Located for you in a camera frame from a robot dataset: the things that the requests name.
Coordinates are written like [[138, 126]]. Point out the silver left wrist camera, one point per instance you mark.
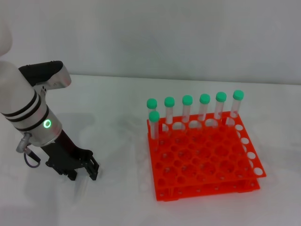
[[50, 75]]

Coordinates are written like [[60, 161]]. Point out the green capped clear test tube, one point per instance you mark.
[[187, 100], [204, 98], [154, 116], [221, 96], [238, 94], [169, 101], [82, 186], [151, 103]]

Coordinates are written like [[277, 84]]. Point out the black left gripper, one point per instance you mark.
[[63, 153]]

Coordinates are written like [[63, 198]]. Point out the orange plastic test tube rack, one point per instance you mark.
[[202, 162]]

